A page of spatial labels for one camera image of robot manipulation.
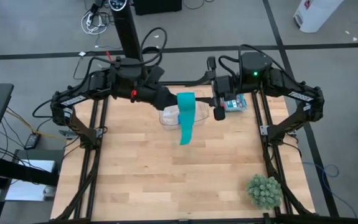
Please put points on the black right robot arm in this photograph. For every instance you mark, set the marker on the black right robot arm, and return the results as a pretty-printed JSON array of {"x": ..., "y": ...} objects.
[{"x": 290, "y": 87}]

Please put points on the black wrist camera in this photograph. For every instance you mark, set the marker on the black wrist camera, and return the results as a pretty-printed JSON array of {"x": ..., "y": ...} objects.
[
  {"x": 227, "y": 86},
  {"x": 156, "y": 74}
]

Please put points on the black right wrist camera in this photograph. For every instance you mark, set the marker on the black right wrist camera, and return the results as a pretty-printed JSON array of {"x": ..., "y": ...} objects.
[{"x": 227, "y": 86}]

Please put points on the grey metal bracket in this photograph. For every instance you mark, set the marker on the grey metal bracket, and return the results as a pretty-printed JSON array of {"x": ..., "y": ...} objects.
[
  {"x": 263, "y": 130},
  {"x": 68, "y": 134}
]

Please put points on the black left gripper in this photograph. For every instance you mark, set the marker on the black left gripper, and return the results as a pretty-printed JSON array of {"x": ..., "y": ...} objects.
[{"x": 160, "y": 96}]

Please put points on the clear plastic bin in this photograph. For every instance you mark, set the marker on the clear plastic bin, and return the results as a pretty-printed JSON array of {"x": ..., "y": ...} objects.
[{"x": 202, "y": 113}]

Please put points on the black tower fan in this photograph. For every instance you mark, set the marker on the black tower fan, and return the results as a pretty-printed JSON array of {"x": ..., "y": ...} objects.
[{"x": 125, "y": 28}]

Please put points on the green artificial plant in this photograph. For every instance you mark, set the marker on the green artificial plant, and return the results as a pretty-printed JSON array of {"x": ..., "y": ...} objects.
[{"x": 265, "y": 192}]

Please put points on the black box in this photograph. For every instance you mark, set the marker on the black box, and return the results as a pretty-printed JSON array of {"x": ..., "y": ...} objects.
[{"x": 157, "y": 6}]

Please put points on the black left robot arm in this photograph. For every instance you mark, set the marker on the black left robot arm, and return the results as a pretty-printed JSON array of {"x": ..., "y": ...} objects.
[{"x": 85, "y": 90}]

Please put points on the teal white first aid kit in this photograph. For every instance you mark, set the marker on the teal white first aid kit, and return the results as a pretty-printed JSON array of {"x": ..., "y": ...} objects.
[{"x": 238, "y": 104}]

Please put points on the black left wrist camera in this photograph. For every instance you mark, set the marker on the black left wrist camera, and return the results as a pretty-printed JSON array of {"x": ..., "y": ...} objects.
[{"x": 156, "y": 74}]

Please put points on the teal elastic bandage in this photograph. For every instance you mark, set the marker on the teal elastic bandage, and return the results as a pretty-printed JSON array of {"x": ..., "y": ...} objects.
[{"x": 186, "y": 118}]

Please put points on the black power adapter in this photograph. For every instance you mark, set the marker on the black power adapter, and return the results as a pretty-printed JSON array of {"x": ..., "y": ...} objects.
[{"x": 32, "y": 141}]

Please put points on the white floor appliance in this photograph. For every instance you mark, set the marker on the white floor appliance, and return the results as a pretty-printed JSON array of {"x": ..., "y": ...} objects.
[{"x": 317, "y": 14}]

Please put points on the black metal table frame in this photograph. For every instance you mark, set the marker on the black metal table frame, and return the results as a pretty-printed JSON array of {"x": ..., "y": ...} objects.
[{"x": 181, "y": 83}]

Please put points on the white grey box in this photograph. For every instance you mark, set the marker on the white grey box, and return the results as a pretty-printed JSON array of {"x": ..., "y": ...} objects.
[{"x": 29, "y": 189}]

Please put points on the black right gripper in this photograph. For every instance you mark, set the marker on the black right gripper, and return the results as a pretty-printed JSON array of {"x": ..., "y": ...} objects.
[{"x": 219, "y": 112}]

